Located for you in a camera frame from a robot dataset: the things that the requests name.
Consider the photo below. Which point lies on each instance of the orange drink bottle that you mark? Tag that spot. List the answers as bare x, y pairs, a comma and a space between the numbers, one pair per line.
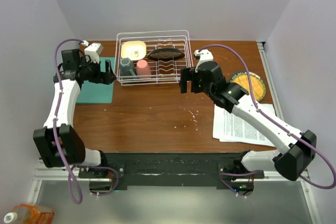
25, 213

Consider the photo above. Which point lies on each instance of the cream square bowl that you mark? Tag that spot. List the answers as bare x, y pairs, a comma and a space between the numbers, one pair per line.
134, 50

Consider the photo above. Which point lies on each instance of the grey-blue mug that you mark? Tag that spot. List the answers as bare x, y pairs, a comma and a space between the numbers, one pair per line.
127, 67

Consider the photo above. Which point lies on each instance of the dark brown oval plate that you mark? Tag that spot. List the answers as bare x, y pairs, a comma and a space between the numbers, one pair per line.
166, 54

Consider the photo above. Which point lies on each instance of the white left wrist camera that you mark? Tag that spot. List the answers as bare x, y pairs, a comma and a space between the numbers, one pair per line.
93, 51

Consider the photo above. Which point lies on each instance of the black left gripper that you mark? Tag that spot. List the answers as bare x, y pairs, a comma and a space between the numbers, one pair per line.
99, 78

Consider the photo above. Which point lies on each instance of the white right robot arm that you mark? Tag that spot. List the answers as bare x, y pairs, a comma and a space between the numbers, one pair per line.
293, 154

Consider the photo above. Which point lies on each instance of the right side aluminium rail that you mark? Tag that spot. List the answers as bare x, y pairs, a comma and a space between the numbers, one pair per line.
269, 78

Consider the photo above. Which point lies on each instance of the remaining printed paper stack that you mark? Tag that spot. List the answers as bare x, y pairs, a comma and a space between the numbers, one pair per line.
230, 128

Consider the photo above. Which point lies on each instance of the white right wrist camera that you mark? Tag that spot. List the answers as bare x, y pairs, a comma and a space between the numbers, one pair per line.
202, 56

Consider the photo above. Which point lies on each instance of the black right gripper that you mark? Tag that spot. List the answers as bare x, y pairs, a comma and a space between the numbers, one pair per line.
188, 74

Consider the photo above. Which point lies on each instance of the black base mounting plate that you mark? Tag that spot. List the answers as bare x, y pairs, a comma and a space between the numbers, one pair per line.
218, 170

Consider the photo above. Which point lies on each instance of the teal file folder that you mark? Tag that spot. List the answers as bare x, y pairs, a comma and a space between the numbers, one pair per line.
96, 93

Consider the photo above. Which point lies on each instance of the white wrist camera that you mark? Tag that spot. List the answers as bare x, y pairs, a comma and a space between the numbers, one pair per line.
202, 56
93, 51

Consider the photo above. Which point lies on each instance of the white wire dish rack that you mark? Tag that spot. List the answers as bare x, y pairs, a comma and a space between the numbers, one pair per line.
161, 72

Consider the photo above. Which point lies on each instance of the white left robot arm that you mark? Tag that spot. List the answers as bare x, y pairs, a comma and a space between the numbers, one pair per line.
57, 141

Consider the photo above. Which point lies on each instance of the aluminium frame rail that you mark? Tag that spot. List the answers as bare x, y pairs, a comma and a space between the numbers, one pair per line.
274, 200

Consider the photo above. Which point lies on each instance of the yellow patterned round plate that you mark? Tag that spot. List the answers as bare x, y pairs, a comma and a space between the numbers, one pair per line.
258, 84

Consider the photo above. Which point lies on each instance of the pink cup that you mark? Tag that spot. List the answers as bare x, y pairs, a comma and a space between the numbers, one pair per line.
143, 69

